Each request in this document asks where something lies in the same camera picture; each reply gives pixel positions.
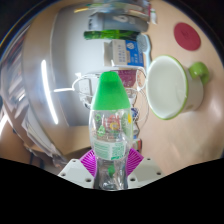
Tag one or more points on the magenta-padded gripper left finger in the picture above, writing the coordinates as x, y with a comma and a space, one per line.
87, 161

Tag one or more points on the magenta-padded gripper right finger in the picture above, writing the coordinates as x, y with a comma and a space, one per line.
135, 161

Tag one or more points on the clear bottle with green cap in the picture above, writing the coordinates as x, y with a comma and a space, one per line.
110, 126

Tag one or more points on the white LED light bar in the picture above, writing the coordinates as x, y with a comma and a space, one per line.
48, 90

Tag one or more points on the wooden shelf unit with books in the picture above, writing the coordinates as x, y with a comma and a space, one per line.
33, 100

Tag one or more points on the white and blue carton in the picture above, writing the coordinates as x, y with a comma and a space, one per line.
125, 53

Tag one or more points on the dark green bottle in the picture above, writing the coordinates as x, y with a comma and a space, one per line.
113, 35

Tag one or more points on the grey drink bottle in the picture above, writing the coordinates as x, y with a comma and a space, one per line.
113, 22

